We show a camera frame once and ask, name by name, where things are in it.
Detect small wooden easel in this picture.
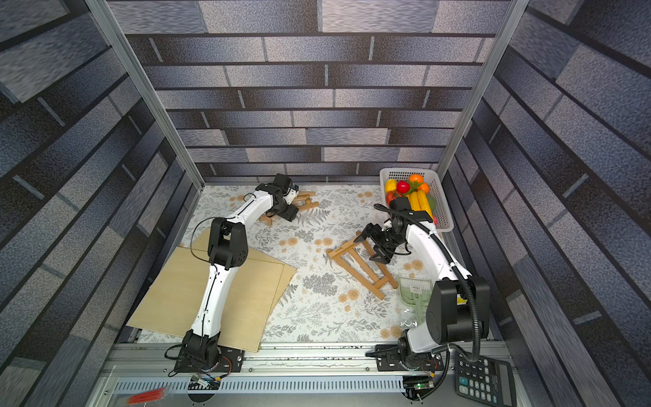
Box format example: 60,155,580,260
259,191,320,227

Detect thin plywood board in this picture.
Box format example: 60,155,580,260
127,248,296,352
188,229,297,312

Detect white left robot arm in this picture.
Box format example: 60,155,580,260
173,174,299,373

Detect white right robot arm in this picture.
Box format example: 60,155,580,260
355,198,490,370

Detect yellow toy lemon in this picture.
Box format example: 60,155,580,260
384,179,398,193

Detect yellow toy bananas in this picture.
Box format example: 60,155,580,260
407,190,437,223

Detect red toy apple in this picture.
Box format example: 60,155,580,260
396,181,411,194

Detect white plastic fruit basket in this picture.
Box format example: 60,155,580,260
380,168,454,233

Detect orange toy fruit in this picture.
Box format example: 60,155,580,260
409,174,424,186

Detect black calculator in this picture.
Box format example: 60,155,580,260
454,352,517,407

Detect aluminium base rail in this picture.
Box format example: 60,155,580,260
88,341,512,406

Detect aluminium corner post left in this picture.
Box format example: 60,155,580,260
85,0,205,192

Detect aluminium corner post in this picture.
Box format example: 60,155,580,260
437,0,530,180
85,0,205,192

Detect aluminium corner post right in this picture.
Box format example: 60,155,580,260
437,0,530,180

